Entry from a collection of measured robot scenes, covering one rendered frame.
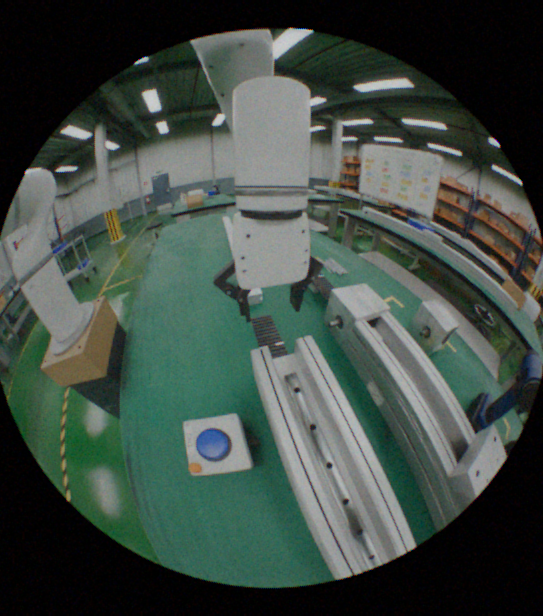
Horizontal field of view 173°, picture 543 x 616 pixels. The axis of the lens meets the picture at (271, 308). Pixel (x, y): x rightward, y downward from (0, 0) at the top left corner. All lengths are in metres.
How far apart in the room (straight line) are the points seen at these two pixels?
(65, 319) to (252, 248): 0.46
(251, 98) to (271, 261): 0.19
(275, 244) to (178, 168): 11.11
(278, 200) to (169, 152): 11.29
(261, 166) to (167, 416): 0.38
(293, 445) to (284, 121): 0.33
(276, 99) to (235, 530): 0.50
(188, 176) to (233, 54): 11.01
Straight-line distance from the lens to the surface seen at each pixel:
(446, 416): 0.38
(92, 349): 0.48
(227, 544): 0.35
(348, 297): 0.38
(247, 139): 0.20
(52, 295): 0.50
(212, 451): 0.24
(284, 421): 0.23
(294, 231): 0.22
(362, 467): 0.24
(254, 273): 0.23
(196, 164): 11.28
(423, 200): 3.08
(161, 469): 0.36
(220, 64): 0.27
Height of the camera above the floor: 1.09
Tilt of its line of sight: 41 degrees down
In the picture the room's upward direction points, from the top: straight up
